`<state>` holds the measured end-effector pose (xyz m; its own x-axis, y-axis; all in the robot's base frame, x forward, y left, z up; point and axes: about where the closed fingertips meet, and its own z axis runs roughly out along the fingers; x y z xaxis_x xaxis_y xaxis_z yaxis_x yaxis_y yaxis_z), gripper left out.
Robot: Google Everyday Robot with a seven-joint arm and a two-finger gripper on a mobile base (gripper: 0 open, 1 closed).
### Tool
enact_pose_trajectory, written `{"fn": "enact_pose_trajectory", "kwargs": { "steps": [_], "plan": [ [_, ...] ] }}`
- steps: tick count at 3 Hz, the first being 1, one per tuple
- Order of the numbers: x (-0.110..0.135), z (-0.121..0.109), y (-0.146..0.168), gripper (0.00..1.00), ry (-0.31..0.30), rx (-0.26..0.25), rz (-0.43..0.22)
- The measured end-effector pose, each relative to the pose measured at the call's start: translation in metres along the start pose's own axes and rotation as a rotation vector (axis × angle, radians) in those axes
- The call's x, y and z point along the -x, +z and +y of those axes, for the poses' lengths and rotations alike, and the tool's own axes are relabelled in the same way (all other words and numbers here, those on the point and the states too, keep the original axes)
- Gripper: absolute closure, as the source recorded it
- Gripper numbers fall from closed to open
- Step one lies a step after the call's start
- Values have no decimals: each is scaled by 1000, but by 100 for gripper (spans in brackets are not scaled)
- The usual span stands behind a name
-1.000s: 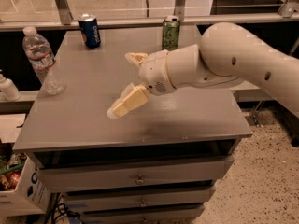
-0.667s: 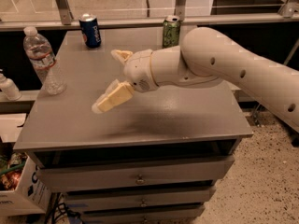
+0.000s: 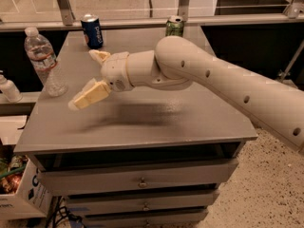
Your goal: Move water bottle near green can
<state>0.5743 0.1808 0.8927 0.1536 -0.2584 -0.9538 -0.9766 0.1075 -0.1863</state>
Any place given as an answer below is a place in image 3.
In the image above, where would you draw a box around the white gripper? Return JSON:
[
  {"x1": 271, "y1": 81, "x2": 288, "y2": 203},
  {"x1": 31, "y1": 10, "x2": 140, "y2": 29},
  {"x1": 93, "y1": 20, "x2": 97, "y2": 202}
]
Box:
[{"x1": 68, "y1": 49, "x2": 133, "y2": 110}]

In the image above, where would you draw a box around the clear plastic water bottle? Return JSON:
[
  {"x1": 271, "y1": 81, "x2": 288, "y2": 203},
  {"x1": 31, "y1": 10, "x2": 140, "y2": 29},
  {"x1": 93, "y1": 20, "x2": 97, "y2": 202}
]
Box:
[{"x1": 24, "y1": 27, "x2": 67, "y2": 97}]

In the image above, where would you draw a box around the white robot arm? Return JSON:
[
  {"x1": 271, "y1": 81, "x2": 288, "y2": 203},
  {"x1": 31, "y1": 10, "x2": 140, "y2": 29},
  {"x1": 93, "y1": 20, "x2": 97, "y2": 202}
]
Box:
[{"x1": 68, "y1": 36, "x2": 304, "y2": 154}]

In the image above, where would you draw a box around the blue Pepsi can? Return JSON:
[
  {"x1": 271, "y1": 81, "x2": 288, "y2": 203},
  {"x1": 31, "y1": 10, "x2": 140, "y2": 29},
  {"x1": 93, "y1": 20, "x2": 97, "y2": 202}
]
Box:
[{"x1": 81, "y1": 13, "x2": 104, "y2": 49}]

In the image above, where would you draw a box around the white spray bottle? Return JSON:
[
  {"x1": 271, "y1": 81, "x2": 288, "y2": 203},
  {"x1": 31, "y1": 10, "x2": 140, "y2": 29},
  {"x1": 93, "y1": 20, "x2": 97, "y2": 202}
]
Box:
[{"x1": 0, "y1": 70, "x2": 22, "y2": 103}]

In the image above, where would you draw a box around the green soda can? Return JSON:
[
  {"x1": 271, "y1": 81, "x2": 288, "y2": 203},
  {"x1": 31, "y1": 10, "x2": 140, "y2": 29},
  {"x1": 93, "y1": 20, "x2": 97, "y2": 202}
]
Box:
[{"x1": 165, "y1": 15, "x2": 184, "y2": 37}]

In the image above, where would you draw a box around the grey drawer cabinet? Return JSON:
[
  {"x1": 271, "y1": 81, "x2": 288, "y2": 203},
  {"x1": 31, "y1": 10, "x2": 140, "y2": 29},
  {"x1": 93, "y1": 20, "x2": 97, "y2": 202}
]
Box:
[{"x1": 12, "y1": 26, "x2": 258, "y2": 228}]

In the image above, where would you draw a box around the top grey drawer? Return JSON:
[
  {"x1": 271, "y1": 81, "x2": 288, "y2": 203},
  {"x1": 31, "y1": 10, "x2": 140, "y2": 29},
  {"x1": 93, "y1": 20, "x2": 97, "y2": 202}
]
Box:
[{"x1": 38, "y1": 159, "x2": 238, "y2": 196}]

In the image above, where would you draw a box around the grey drawer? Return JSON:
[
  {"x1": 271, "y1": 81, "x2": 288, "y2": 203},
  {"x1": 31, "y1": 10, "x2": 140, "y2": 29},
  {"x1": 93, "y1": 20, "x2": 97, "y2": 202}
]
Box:
[
  {"x1": 38, "y1": 159, "x2": 238, "y2": 196},
  {"x1": 83, "y1": 208, "x2": 208, "y2": 228},
  {"x1": 66, "y1": 189, "x2": 219, "y2": 216}
]

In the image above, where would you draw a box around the white cardboard box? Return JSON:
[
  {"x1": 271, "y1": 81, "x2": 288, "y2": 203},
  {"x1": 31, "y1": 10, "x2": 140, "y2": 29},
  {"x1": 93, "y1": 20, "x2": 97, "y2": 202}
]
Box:
[{"x1": 0, "y1": 161, "x2": 52, "y2": 220}]

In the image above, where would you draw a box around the middle grey drawer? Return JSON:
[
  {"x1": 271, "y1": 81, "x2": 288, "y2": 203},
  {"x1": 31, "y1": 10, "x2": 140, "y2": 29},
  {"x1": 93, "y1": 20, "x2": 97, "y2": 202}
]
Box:
[{"x1": 66, "y1": 189, "x2": 219, "y2": 216}]

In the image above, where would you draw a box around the bottom grey drawer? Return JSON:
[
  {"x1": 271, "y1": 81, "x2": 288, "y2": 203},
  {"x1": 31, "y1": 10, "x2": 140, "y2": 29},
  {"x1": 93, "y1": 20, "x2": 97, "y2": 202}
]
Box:
[{"x1": 83, "y1": 208, "x2": 208, "y2": 228}]

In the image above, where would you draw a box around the black floor cable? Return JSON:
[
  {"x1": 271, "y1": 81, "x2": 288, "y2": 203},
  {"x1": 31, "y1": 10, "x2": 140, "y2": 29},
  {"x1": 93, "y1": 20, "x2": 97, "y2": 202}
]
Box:
[{"x1": 46, "y1": 197, "x2": 85, "y2": 228}]

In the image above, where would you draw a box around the metal window frame rail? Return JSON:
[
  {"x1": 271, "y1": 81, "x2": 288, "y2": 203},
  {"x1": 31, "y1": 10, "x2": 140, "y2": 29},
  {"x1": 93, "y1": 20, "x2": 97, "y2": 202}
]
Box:
[{"x1": 0, "y1": 0, "x2": 304, "y2": 31}]

